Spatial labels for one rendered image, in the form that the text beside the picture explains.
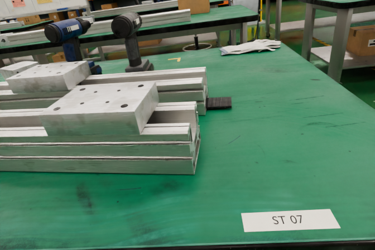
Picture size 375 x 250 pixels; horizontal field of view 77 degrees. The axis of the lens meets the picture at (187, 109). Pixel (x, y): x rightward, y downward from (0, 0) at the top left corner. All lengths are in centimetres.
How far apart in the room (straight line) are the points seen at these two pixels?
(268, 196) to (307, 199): 5
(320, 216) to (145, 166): 25
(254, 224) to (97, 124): 25
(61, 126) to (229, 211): 28
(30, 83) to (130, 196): 41
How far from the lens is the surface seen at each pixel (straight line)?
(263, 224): 34
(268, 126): 50
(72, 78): 65
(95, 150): 42
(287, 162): 42
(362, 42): 285
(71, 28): 90
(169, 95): 53
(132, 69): 75
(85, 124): 39
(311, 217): 35
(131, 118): 34
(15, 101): 76
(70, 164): 47
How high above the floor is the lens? 105
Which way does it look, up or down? 28 degrees down
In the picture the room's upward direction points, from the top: 8 degrees counter-clockwise
